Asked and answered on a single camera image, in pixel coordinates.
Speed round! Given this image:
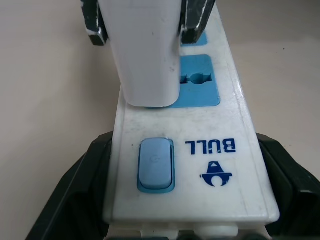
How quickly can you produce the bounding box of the white blue power strip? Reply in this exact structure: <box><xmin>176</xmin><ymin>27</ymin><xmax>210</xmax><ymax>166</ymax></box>
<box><xmin>103</xmin><ymin>0</ymin><xmax>281</xmax><ymax>240</ymax></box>

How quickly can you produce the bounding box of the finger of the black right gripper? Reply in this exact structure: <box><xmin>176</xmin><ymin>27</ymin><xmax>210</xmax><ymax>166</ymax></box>
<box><xmin>80</xmin><ymin>0</ymin><xmax>110</xmax><ymax>47</ymax></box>
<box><xmin>179</xmin><ymin>0</ymin><xmax>216</xmax><ymax>45</ymax></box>

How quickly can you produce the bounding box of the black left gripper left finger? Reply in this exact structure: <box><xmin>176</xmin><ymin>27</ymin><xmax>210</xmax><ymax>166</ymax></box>
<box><xmin>23</xmin><ymin>131</ymin><xmax>114</xmax><ymax>240</ymax></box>

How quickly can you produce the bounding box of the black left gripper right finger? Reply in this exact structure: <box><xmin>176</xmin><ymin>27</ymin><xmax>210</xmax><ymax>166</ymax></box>
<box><xmin>256</xmin><ymin>133</ymin><xmax>320</xmax><ymax>240</ymax></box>

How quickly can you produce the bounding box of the white charger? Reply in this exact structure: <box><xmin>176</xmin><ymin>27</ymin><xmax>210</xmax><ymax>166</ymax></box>
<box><xmin>97</xmin><ymin>0</ymin><xmax>186</xmax><ymax>109</ymax></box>

